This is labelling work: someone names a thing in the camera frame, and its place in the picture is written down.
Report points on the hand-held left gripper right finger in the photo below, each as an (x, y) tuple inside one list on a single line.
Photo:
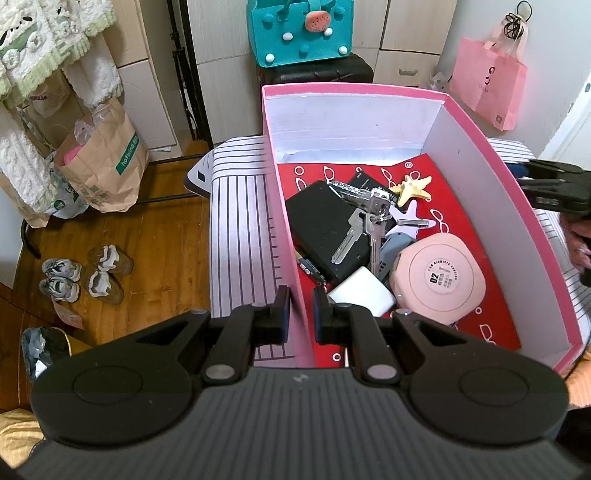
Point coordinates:
[(317, 316)]

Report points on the white fluffy garment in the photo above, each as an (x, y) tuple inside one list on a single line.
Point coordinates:
[(27, 46)]

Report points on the white door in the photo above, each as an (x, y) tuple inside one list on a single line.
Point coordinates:
[(570, 124)]

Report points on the brown and white shoe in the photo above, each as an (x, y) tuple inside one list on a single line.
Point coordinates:
[(104, 287), (111, 259)]

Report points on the grey and white sneaker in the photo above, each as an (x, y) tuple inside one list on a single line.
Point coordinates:
[(62, 268), (59, 290)]

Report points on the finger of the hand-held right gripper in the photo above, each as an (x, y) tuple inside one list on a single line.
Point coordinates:
[(554, 168), (563, 196)]

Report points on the black flat battery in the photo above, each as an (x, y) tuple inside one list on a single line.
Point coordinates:
[(362, 180)]

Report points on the white starfish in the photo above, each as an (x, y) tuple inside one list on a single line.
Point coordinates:
[(408, 220)]

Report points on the white wooden wardrobe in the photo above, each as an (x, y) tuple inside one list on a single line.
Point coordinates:
[(221, 83)]

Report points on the person's right hand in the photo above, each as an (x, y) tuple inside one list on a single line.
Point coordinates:
[(577, 240)]

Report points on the pink cardboard box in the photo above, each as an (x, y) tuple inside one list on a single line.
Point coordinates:
[(475, 184)]

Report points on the white charger adapter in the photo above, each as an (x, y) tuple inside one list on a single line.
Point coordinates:
[(362, 293)]

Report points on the small paper slip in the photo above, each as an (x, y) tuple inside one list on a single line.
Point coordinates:
[(68, 314)]

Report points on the silver multitool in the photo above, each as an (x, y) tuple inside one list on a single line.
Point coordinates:
[(376, 196)]

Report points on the two silver keys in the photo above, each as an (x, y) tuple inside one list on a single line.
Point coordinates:
[(351, 235)]

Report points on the plain brown paper bag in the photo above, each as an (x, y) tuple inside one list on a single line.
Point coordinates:
[(23, 207)]

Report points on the yellow striped cloth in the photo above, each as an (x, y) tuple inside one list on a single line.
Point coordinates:
[(18, 434)]

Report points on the grey-blue small device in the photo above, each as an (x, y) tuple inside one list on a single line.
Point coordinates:
[(392, 249)]

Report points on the brown paper bag green label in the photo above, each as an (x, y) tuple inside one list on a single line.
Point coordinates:
[(106, 161)]

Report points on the white and green plastic bag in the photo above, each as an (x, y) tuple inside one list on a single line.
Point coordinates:
[(64, 205)]

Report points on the black power bank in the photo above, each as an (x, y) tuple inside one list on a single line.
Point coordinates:
[(314, 226)]

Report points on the yellow bin with black liner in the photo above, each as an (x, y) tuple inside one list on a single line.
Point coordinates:
[(69, 346)]

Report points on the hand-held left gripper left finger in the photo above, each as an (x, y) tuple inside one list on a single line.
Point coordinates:
[(284, 316)]

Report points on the yellow starfish hair clip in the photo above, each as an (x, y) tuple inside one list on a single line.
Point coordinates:
[(411, 189)]

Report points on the pink round compact case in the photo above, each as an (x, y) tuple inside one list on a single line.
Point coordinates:
[(436, 281)]

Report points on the pink tote bag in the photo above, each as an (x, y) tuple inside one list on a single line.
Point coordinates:
[(489, 87)]

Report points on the black suitcase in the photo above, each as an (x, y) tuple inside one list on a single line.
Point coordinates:
[(314, 71)]

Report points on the clear plastic bag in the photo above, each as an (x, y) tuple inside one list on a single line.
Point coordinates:
[(441, 79)]

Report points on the black stand pole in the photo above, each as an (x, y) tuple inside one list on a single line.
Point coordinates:
[(184, 69)]

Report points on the teal felt bag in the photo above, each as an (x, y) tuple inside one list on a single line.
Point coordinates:
[(295, 37)]

